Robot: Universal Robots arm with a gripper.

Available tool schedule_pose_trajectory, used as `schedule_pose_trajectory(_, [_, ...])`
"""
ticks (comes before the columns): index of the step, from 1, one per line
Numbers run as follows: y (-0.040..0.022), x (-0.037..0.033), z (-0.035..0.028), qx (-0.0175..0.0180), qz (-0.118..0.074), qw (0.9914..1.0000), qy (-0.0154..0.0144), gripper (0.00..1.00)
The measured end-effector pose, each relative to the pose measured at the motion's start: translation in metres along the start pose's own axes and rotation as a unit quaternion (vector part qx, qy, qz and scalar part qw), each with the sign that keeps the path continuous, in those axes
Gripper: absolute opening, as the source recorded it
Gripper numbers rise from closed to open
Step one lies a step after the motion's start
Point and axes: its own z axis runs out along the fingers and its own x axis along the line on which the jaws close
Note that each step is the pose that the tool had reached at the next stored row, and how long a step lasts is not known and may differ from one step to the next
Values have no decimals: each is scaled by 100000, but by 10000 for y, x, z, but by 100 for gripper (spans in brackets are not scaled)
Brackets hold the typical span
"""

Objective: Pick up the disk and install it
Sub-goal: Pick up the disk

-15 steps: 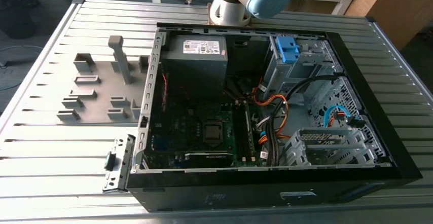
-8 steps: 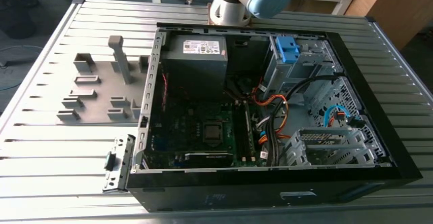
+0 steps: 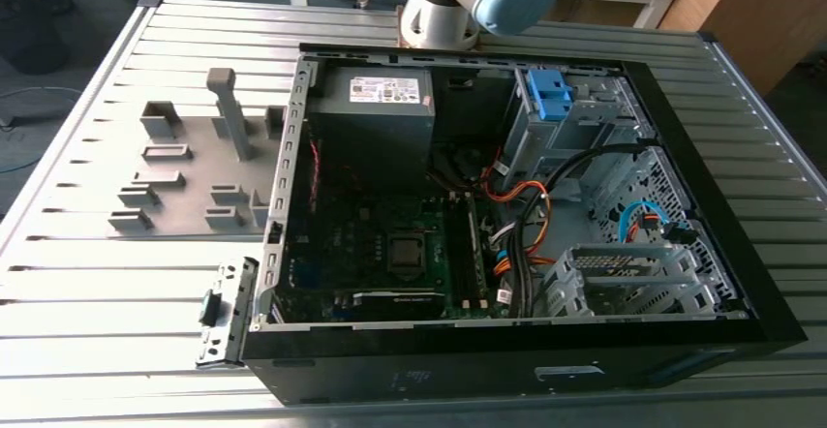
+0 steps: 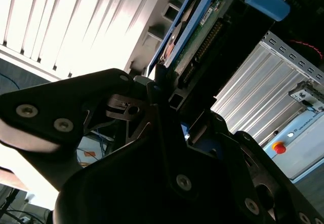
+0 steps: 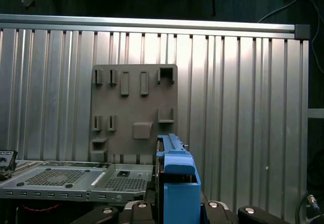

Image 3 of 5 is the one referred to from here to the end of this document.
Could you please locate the silver drive cage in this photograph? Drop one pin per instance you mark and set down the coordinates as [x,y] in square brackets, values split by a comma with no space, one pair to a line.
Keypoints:
[569,132]

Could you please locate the wooden cabinet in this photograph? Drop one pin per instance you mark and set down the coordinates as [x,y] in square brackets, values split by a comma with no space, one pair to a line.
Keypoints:
[762,11]

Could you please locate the black PC case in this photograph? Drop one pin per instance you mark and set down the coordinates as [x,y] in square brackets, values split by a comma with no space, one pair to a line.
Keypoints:
[453,365]

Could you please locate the CPU socket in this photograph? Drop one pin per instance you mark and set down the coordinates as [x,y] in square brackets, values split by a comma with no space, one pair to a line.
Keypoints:
[406,253]

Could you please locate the black RAM slot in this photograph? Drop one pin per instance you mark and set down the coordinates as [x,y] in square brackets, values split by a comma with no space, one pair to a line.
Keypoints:
[458,244]

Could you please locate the blue plastic drive latch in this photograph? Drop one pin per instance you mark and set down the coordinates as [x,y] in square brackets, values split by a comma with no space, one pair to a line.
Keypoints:
[550,89]

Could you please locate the black office chair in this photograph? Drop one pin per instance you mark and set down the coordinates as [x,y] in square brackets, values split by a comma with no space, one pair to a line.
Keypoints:
[33,40]

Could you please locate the green motherboard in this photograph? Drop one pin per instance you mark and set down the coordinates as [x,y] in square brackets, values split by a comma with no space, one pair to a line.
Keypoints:
[337,244]

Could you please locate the black graphics card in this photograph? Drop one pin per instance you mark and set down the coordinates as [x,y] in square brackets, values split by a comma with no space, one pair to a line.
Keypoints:
[398,302]

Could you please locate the silver disk bay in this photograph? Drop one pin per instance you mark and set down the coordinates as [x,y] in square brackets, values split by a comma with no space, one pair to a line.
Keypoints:
[621,280]

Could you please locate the grey parts rack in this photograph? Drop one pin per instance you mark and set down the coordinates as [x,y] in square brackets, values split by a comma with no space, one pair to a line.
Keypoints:
[194,195]

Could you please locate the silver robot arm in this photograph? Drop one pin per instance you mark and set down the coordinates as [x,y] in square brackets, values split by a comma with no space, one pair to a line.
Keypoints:
[439,16]

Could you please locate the grey power supply unit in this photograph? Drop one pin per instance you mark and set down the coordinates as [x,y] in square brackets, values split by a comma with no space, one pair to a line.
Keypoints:
[375,137]

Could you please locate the silver hinged card bracket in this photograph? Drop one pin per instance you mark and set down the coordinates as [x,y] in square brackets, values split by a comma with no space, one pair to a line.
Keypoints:
[239,292]

